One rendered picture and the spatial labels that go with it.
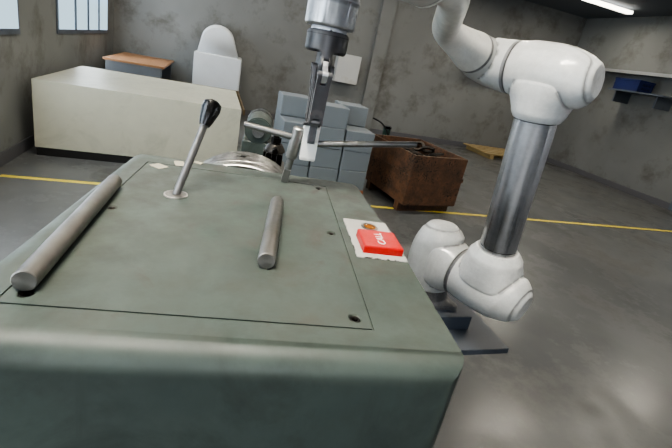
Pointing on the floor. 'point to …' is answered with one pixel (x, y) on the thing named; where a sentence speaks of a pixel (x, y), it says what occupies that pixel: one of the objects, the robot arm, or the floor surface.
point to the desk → (123, 62)
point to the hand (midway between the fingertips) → (309, 141)
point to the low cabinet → (128, 116)
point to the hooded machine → (217, 60)
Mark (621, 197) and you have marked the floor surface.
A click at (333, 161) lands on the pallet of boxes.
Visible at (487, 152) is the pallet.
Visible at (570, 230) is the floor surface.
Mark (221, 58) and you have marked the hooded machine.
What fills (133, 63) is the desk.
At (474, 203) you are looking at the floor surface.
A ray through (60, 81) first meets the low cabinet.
